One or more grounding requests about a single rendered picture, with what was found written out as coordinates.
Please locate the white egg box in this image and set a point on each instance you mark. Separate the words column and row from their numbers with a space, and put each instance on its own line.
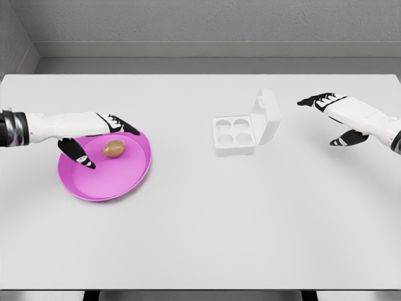
column 242, row 128

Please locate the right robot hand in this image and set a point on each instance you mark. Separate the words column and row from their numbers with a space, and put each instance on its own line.
column 354, row 114

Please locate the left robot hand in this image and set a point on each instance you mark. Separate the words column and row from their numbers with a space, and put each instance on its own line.
column 84, row 123

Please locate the pink round plate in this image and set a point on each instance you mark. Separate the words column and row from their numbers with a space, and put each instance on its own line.
column 103, row 175

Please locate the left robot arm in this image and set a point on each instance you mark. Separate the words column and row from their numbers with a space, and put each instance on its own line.
column 25, row 128

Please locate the brown egg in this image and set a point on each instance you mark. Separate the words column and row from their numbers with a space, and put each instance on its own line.
column 114, row 148

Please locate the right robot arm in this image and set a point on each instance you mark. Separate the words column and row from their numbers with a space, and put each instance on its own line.
column 396, row 135

